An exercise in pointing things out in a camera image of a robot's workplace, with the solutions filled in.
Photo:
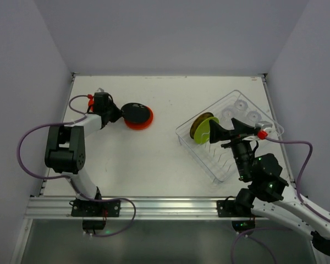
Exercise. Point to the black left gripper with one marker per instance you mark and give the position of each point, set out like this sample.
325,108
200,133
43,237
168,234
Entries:
113,112

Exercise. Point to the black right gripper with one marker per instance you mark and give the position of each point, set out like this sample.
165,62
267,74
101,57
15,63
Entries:
237,141

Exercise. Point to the black plastic plate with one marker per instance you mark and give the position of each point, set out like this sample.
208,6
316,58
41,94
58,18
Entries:
135,113

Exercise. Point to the orange plastic plate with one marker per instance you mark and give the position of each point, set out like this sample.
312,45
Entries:
141,126

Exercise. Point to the green plastic plate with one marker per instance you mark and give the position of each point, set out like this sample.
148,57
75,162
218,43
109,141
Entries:
202,132

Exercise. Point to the dark olive plastic plate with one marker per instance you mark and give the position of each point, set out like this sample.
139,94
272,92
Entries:
198,121

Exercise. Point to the orange plastic bowl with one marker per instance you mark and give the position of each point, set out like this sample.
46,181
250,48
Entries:
90,104

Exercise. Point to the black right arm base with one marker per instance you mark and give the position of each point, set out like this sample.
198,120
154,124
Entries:
233,206

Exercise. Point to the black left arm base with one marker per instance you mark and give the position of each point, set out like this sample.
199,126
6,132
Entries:
94,214

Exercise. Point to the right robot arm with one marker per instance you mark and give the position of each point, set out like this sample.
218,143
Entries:
268,194

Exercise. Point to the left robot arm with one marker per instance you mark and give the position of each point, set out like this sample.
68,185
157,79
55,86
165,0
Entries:
65,150

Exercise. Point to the clear plastic cup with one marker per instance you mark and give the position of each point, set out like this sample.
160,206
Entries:
253,117
228,113
241,105

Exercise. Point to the white wire dish rack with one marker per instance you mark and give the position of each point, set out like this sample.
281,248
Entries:
216,161

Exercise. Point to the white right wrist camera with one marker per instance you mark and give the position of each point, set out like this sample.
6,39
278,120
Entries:
264,128

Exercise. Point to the aluminium mounting rail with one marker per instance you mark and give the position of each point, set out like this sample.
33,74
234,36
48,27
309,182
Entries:
147,208

